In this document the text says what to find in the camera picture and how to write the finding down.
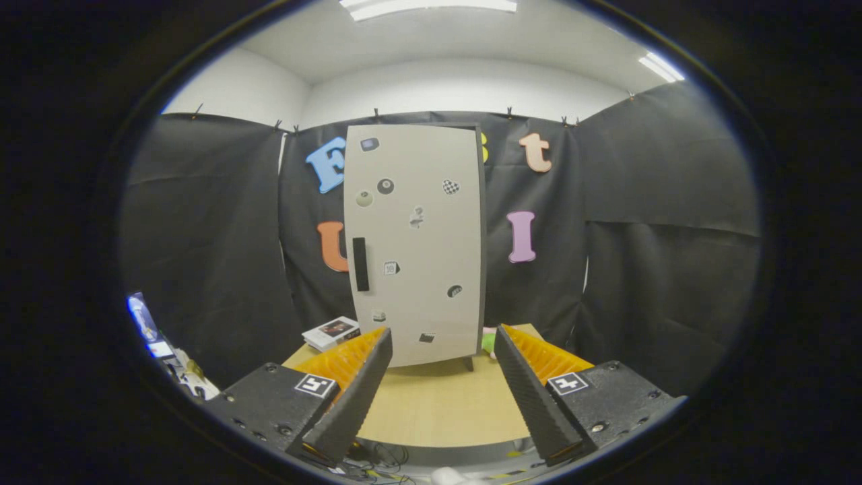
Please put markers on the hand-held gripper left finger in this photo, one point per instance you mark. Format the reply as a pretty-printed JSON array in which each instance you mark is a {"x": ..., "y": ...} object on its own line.
[{"x": 350, "y": 404}]

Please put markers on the short ceiling light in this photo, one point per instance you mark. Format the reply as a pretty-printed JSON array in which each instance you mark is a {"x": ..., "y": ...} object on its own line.
[{"x": 661, "y": 67}]

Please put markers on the white shoe cabinet door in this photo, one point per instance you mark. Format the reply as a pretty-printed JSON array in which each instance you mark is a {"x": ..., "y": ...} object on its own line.
[{"x": 424, "y": 310}]

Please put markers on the black backdrop cloth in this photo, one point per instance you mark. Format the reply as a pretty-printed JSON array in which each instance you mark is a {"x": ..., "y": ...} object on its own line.
[{"x": 202, "y": 236}]

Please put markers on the blue lit screen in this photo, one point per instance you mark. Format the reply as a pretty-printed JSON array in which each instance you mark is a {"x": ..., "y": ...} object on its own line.
[{"x": 141, "y": 316}]

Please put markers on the long ceiling light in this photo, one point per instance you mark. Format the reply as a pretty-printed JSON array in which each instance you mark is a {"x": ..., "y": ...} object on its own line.
[{"x": 431, "y": 7}]

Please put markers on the green plush toy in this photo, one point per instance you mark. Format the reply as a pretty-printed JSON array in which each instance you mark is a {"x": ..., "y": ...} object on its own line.
[{"x": 488, "y": 342}]

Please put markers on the white printed object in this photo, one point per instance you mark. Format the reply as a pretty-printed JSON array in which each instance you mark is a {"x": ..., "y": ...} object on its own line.
[{"x": 195, "y": 380}]

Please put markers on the white book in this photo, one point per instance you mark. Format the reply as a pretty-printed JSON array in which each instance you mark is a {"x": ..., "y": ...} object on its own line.
[{"x": 331, "y": 330}]

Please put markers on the grey shoe cabinet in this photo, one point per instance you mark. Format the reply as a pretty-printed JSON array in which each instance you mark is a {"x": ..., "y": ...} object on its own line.
[{"x": 483, "y": 269}]

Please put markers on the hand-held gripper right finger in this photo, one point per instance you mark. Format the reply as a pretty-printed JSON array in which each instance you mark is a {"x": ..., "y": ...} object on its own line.
[{"x": 532, "y": 397}]

